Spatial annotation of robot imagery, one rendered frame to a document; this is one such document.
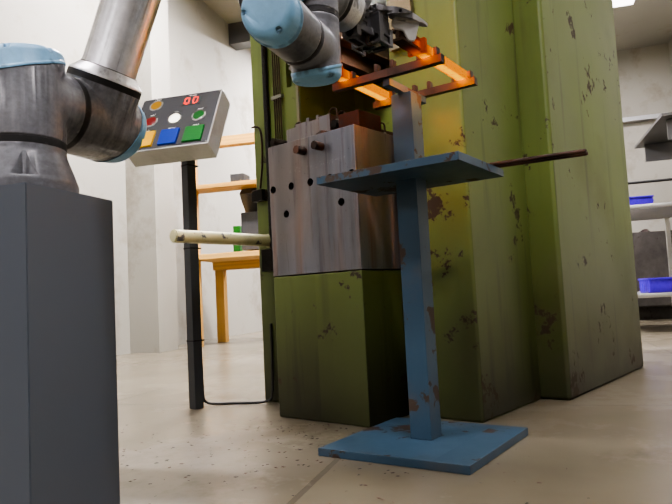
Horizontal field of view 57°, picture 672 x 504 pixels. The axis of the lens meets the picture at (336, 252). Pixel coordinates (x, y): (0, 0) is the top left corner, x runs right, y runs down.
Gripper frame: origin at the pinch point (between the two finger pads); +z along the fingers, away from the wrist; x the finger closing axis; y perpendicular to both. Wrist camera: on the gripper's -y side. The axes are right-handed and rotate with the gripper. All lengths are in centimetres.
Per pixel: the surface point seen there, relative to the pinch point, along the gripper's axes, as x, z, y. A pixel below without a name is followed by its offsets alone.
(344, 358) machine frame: -45, 38, 77
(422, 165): -1.1, 10.7, 28.3
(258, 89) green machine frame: -97, 63, -26
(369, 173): -15.7, 10.6, 27.9
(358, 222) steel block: -37, 37, 36
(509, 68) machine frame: -5, 91, -19
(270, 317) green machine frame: -96, 63, 65
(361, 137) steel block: -36, 41, 9
